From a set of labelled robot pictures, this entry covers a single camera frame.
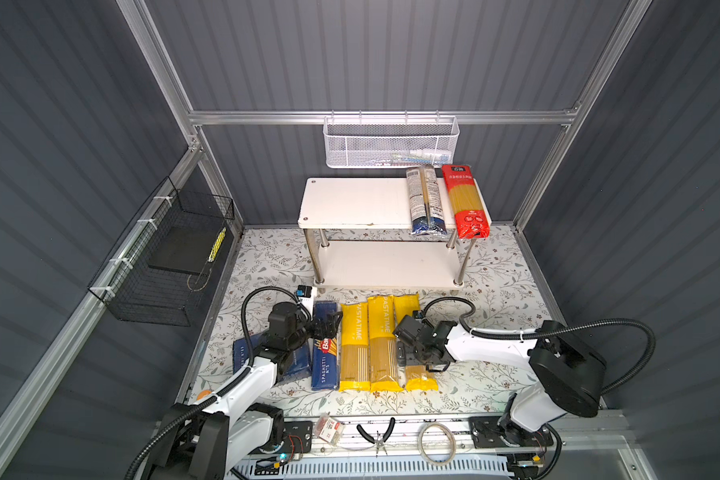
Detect clear blue spaghetti bag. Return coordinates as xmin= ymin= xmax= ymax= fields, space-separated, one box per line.
xmin=406 ymin=166 xmax=447 ymax=236

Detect red spaghetti bag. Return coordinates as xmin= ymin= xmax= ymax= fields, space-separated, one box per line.
xmin=441 ymin=165 xmax=490 ymax=239

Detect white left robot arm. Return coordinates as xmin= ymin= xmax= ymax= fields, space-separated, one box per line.
xmin=142 ymin=302 xmax=343 ymax=479

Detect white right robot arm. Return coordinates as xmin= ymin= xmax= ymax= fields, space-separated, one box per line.
xmin=394 ymin=315 xmax=605 ymax=436

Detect dark blue pasta box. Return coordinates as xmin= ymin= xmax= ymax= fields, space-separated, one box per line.
xmin=233 ymin=332 xmax=312 ymax=382

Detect white two-tier shelf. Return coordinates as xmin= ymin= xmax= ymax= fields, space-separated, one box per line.
xmin=298 ymin=178 xmax=475 ymax=291

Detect blue Barilla spaghetti box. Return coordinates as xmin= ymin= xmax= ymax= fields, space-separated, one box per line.
xmin=311 ymin=301 xmax=343 ymax=391

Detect yellow Pastatime bag middle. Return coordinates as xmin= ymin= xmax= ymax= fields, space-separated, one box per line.
xmin=368 ymin=296 xmax=402 ymax=392

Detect yellow pastatime bag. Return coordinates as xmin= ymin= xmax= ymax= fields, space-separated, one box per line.
xmin=393 ymin=294 xmax=439 ymax=391
xmin=368 ymin=296 xmax=402 ymax=392
xmin=339 ymin=303 xmax=370 ymax=391

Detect yellow Pastatime bag right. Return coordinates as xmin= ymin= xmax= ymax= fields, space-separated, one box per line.
xmin=393 ymin=294 xmax=439 ymax=391

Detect yellow Pastatime bag left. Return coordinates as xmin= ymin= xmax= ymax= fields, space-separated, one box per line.
xmin=339 ymin=303 xmax=370 ymax=391

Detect floral patterned table mat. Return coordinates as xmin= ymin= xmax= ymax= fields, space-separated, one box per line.
xmin=187 ymin=225 xmax=550 ymax=417

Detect small red white packet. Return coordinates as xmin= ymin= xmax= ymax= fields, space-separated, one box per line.
xmin=314 ymin=415 xmax=345 ymax=446

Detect roll of clear tape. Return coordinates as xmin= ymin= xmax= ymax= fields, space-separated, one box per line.
xmin=417 ymin=422 xmax=457 ymax=467

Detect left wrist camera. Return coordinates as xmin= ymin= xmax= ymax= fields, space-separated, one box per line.
xmin=295 ymin=284 xmax=315 ymax=314

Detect black handled pliers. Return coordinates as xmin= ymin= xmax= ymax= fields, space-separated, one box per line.
xmin=356 ymin=417 xmax=396 ymax=456

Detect black wire basket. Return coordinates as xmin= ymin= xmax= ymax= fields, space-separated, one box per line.
xmin=89 ymin=179 xmax=236 ymax=327

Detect white wire mesh basket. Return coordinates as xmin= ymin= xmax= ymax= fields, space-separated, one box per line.
xmin=322 ymin=114 xmax=460 ymax=169

